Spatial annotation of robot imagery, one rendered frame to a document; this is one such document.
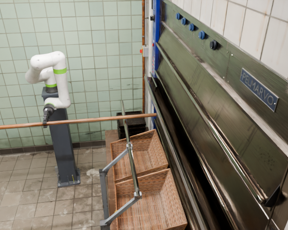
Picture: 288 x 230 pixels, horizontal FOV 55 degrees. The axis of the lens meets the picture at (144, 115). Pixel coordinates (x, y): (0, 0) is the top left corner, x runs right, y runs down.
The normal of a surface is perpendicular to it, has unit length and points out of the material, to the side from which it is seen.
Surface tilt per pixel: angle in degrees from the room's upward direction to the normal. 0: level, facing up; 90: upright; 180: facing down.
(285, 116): 90
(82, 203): 0
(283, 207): 90
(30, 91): 90
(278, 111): 90
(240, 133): 69
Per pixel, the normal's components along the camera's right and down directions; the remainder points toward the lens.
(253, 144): -0.93, -0.22
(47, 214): 0.00, -0.86
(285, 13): -0.99, 0.07
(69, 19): 0.15, 0.51
